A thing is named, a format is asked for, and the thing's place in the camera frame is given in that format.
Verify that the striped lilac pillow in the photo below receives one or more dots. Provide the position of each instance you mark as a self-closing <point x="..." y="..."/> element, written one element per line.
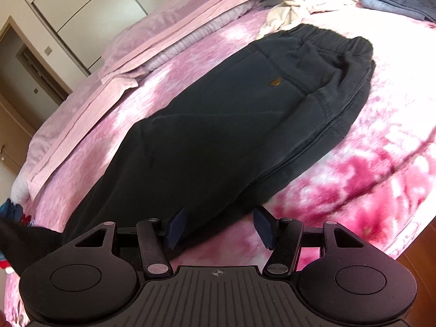
<point x="204" y="37"/>

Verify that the wooden door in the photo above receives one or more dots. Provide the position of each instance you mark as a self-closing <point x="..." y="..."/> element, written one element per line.
<point x="17" y="136"/>

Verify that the pink pillow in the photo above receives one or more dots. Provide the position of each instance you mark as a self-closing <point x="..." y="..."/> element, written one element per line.
<point x="68" y="122"/>
<point x="187" y="10"/>

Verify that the right pink pillow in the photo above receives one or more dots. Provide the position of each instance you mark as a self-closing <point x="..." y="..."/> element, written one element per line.
<point x="187" y="10"/>

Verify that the wooden doorway frame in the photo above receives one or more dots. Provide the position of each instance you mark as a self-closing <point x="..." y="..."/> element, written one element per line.
<point x="34" y="64"/>

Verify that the pink floral bed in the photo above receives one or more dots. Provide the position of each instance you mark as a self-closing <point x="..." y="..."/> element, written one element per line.
<point x="374" y="143"/>

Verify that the brown square wall switch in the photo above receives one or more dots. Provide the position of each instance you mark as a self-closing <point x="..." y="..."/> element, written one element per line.
<point x="48" y="51"/>

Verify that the blue folded clothing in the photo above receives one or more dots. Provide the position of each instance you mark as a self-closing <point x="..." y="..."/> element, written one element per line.
<point x="6" y="209"/>

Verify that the left pink pillow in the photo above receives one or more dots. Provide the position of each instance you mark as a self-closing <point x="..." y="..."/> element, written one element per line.
<point x="68" y="122"/>

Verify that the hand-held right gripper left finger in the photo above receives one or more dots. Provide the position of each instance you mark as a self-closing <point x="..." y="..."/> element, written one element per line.
<point x="176" y="228"/>

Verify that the black pants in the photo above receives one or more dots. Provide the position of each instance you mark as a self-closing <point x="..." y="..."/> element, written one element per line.
<point x="238" y="109"/>

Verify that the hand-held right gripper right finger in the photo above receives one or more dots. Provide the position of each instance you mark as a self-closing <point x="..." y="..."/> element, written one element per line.
<point x="265" y="226"/>

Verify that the white lilac pillow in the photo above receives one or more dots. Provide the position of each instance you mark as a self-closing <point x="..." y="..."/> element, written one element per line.
<point x="18" y="190"/>

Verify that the red folded clothing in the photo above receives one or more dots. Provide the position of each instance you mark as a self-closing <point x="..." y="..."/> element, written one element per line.
<point x="5" y="266"/>

